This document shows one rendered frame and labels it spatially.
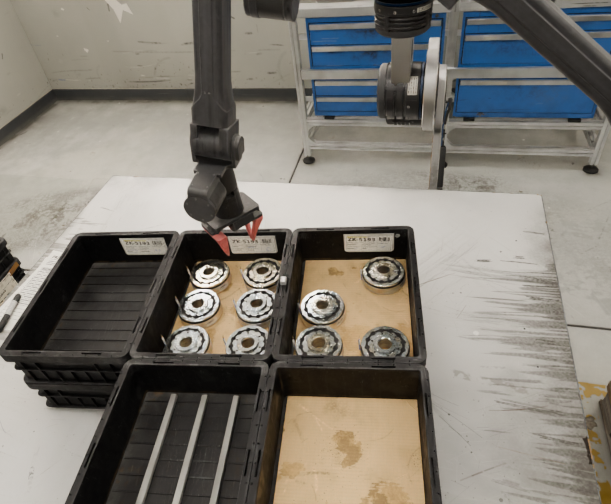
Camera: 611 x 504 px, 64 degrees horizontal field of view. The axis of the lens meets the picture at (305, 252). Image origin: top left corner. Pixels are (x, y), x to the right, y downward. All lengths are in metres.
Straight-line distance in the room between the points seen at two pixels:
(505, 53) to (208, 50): 2.20
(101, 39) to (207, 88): 3.72
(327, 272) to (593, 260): 1.66
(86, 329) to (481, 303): 1.01
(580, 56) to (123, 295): 1.11
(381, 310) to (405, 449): 0.33
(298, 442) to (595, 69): 0.77
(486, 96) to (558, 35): 2.20
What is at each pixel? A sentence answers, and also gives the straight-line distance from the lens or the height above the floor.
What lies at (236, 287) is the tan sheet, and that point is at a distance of 1.26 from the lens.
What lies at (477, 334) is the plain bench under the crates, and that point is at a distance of 1.31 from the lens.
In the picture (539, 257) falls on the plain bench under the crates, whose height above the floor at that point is 0.70.
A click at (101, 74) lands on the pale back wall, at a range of 4.68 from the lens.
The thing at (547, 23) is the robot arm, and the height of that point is 1.48.
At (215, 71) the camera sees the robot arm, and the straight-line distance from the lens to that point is 0.81.
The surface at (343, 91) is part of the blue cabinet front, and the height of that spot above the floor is 0.47.
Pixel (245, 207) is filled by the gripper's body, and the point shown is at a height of 1.16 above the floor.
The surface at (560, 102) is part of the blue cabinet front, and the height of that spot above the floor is 0.41.
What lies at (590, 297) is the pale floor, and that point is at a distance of 2.48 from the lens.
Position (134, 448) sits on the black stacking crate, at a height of 0.83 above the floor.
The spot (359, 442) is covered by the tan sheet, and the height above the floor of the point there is 0.83.
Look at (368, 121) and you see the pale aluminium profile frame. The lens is 3.00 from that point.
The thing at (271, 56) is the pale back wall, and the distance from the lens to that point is 3.94.
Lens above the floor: 1.72
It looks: 43 degrees down
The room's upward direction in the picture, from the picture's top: 8 degrees counter-clockwise
